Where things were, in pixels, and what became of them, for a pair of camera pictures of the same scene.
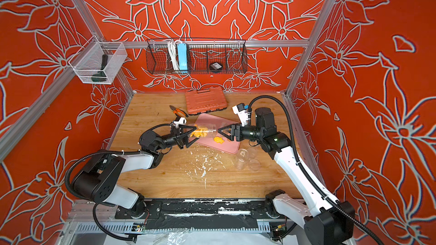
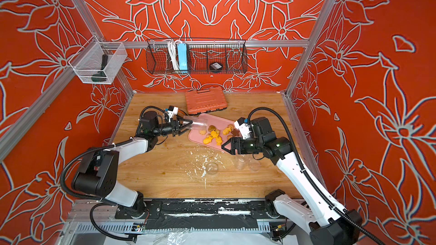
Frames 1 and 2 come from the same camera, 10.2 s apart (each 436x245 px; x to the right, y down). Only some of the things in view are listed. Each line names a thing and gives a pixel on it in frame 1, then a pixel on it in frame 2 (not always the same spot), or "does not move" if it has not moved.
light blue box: [183, 57] does not move
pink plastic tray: [216, 139] does not move
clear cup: [254, 164] does not move
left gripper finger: [187, 143] → [183, 130]
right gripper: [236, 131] → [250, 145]
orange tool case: [205, 100] does not move
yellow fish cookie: [218, 139] does not move
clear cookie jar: [242, 156] does not move
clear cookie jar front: [204, 130] → [197, 123]
